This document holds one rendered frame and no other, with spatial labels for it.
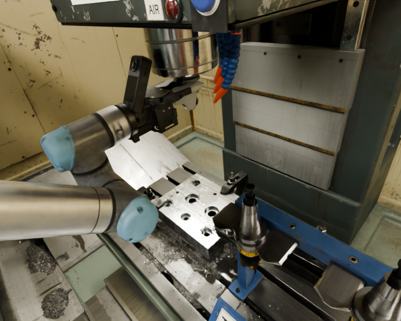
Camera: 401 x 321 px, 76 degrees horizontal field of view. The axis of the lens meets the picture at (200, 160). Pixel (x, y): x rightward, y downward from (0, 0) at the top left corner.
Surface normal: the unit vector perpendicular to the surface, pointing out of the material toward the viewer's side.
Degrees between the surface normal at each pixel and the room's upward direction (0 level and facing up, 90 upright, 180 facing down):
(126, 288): 7
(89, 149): 90
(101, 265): 0
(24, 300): 17
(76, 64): 90
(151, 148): 24
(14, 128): 90
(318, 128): 90
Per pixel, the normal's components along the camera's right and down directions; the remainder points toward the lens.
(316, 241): -0.11, -0.82
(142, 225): 0.68, 0.36
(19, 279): 0.11, -0.92
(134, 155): 0.18, -0.61
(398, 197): -0.71, 0.46
